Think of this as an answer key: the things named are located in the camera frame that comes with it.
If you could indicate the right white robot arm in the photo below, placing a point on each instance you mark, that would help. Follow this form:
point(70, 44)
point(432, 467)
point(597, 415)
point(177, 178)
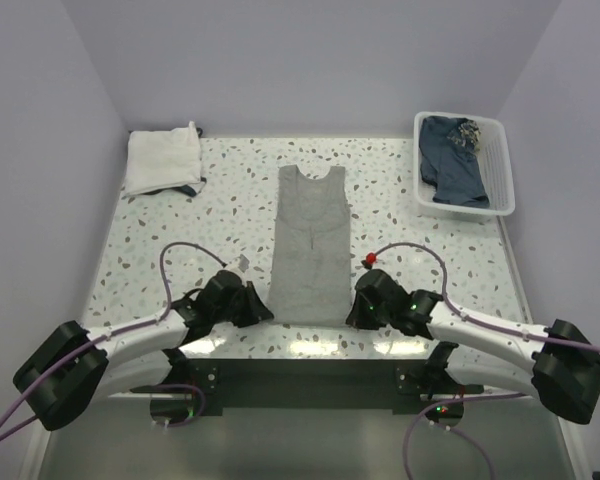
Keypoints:
point(556, 364)

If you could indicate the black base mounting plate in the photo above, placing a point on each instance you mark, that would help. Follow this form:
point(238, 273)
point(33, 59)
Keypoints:
point(401, 386)

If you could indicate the white plastic laundry basket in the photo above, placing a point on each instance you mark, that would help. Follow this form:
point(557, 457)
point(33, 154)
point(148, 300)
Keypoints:
point(495, 168)

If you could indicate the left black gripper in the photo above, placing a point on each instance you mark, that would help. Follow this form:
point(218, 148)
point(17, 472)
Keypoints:
point(256, 311)

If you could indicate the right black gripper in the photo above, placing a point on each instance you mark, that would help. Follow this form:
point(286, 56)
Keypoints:
point(357, 317)

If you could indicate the blue garment in basket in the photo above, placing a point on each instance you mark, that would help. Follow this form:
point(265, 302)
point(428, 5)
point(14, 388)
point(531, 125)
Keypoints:
point(449, 148)

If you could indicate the white motorcycle print tank top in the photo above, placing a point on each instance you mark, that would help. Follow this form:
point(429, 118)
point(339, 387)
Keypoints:
point(162, 160)

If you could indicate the grey tank top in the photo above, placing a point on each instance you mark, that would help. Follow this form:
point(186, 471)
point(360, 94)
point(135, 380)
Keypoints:
point(311, 266)

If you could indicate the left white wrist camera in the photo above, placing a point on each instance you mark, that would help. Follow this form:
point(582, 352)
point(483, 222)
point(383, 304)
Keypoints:
point(239, 265)

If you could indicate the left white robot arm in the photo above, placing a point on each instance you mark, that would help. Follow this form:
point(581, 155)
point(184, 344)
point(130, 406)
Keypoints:
point(75, 366)

